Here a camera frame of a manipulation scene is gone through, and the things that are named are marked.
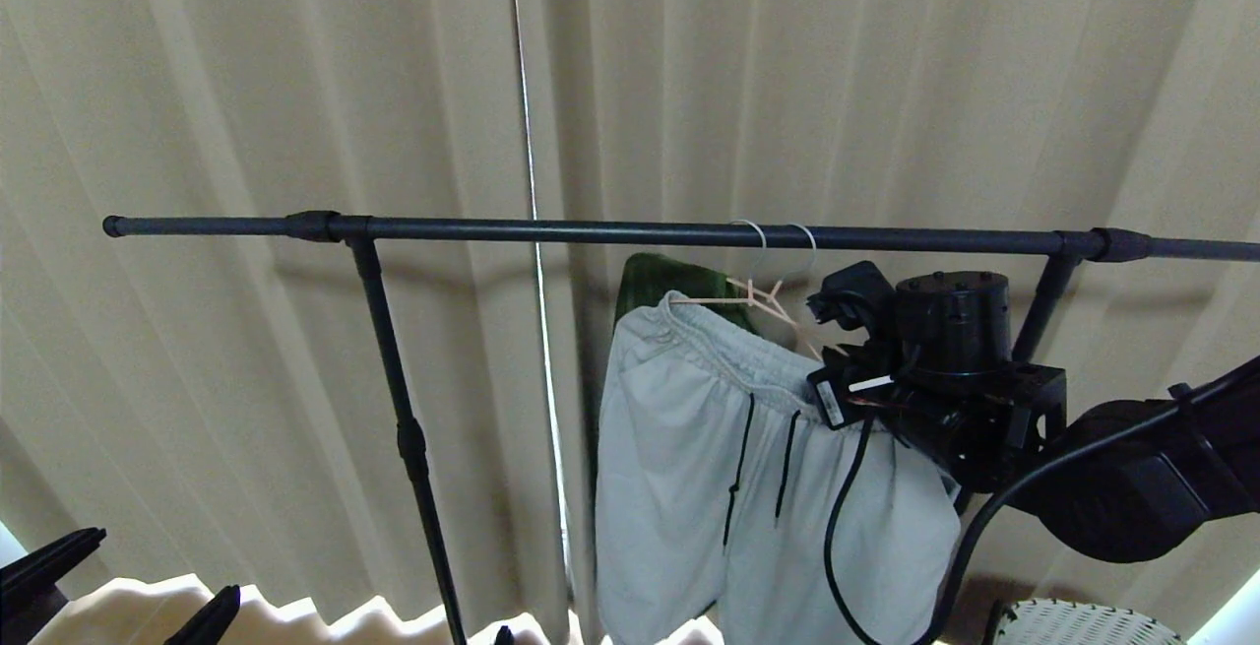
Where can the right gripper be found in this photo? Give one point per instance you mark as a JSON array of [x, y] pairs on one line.
[[837, 394]]

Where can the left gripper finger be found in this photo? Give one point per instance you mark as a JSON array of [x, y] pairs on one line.
[[39, 566], [217, 620]]

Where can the pink clothes hanger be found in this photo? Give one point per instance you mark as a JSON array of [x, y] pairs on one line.
[[709, 301], [809, 251]]

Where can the pale grey shorts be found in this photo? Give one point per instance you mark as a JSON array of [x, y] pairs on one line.
[[689, 468]]

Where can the green sleeveless shirt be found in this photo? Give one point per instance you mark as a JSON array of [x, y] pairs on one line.
[[660, 281]]

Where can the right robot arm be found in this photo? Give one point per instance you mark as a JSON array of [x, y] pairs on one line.
[[1083, 468]]

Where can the black clothes rack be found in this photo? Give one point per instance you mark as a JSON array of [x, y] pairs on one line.
[[591, 231]]

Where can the white laundry basket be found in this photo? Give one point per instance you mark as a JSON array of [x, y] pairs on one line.
[[1083, 623]]

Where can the beige curtain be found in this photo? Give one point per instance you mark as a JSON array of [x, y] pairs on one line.
[[246, 84]]

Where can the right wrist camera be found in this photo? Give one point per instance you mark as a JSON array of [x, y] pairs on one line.
[[851, 295]]

